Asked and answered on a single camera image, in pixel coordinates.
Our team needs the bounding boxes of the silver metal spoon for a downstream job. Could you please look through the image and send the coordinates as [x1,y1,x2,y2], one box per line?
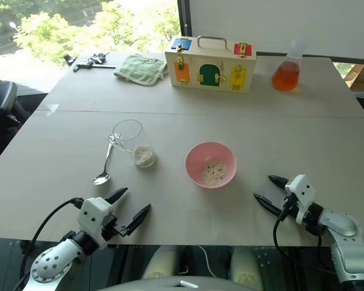
[90,141,114,186]

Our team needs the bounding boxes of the white rounded robot leg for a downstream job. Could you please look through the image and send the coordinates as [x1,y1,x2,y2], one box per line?
[141,246,186,280]
[229,246,264,291]

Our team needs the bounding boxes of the grey rounded robot torso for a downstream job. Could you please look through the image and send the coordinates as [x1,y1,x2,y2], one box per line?
[99,274,253,291]

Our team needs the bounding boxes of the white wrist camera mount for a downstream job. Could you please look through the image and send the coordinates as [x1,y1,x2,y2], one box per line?
[78,197,114,250]
[285,174,317,226]

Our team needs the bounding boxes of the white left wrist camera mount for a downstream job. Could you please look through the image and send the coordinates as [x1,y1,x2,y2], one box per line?
[78,197,114,250]

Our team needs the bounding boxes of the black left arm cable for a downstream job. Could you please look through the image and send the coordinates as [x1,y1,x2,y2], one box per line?
[13,196,85,291]

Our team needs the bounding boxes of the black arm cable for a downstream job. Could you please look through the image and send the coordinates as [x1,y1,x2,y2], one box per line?
[13,196,85,291]
[272,193,337,273]

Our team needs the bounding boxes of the thin white cable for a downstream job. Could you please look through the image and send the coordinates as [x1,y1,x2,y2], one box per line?
[197,244,217,278]

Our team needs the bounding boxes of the pink bowl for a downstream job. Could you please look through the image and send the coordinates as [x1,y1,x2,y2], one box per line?
[184,141,238,189]

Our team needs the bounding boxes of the wooden lock box, coloured doors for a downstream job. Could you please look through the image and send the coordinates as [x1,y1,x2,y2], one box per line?
[164,35,258,94]

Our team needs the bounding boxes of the wooden furniture piece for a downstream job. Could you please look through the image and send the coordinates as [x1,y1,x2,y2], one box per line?
[343,62,364,92]

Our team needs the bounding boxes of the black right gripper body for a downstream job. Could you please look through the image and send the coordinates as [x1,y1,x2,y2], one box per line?
[280,193,301,221]

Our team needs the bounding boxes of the white board panel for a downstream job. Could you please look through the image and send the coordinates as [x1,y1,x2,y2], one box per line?
[177,0,364,61]

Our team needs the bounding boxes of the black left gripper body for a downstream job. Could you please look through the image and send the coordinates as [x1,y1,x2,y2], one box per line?
[101,213,132,242]

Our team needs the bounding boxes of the clear glass jar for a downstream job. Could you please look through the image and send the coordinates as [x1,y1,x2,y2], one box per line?
[109,118,158,170]

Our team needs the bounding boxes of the black chair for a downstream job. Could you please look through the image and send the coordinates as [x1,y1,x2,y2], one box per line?
[0,67,32,171]

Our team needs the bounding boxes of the glass flask with orange liquid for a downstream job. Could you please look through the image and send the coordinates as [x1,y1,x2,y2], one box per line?
[271,39,305,93]

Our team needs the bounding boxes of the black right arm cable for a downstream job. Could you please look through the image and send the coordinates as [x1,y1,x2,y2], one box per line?
[272,193,337,273]

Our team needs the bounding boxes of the beige grain mix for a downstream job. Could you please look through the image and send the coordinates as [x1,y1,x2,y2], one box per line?
[201,160,229,184]

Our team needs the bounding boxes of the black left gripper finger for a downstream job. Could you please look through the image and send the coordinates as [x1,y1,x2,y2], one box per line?
[125,203,152,236]
[104,187,129,205]

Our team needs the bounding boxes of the green quilted cloth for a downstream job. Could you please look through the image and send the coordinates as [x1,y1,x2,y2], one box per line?
[113,53,168,87]

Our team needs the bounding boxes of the clear glass cup with powder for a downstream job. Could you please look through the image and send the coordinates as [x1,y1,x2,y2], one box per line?
[134,145,157,167]

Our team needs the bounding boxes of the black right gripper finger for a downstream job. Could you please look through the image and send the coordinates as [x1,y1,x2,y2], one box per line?
[268,175,289,189]
[253,193,285,218]

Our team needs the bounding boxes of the bunch of dark keys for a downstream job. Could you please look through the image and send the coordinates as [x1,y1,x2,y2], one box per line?
[86,52,109,65]

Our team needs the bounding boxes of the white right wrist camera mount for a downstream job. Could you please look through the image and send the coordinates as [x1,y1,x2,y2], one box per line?
[285,174,317,226]

